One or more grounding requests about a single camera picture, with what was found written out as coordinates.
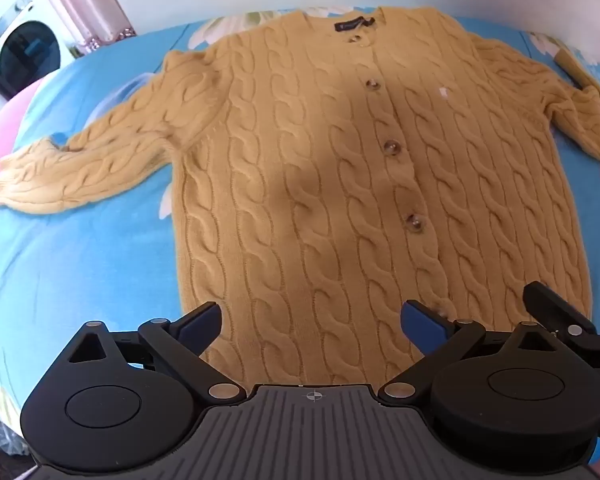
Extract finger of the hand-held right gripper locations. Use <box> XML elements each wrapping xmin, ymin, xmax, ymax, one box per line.
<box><xmin>523</xmin><ymin>281</ymin><xmax>600</xmax><ymax>372</ymax></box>

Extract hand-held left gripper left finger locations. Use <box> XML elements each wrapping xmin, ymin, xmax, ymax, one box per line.
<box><xmin>68</xmin><ymin>302</ymin><xmax>247</xmax><ymax>404</ymax></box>

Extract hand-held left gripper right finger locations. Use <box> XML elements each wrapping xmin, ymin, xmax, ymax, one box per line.
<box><xmin>378</xmin><ymin>299</ymin><xmax>552</xmax><ymax>405</ymax></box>

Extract mustard cable-knit cardigan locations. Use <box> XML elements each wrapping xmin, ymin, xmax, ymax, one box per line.
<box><xmin>0</xmin><ymin>6</ymin><xmax>600</xmax><ymax>386</ymax></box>

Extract blue floral bed sheet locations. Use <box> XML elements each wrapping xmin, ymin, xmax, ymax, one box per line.
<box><xmin>0</xmin><ymin>6</ymin><xmax>600</xmax><ymax>466</ymax></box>

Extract white washing machine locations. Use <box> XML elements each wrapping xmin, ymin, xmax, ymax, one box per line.
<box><xmin>0</xmin><ymin>0</ymin><xmax>77</xmax><ymax>97</ymax></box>

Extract pink curtain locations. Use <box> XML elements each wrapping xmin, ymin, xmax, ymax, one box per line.
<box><xmin>64</xmin><ymin>0</ymin><xmax>137</xmax><ymax>57</ymax></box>

